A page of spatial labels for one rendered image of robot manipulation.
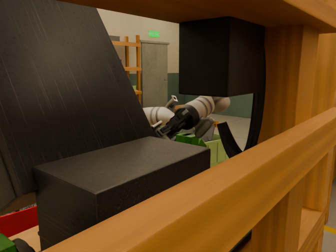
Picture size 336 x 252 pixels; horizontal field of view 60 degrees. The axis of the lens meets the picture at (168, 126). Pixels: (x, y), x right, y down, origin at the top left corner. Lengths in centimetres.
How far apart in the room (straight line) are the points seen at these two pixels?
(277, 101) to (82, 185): 49
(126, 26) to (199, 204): 789
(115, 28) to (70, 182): 748
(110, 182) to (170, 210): 18
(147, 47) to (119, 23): 106
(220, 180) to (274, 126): 42
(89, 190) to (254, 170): 23
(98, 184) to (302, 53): 53
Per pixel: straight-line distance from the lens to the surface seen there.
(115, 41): 708
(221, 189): 33
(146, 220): 27
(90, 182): 45
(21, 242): 50
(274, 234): 85
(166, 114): 138
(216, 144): 186
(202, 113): 91
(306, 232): 111
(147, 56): 847
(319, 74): 116
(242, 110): 867
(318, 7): 67
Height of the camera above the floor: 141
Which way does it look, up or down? 11 degrees down
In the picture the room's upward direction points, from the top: straight up
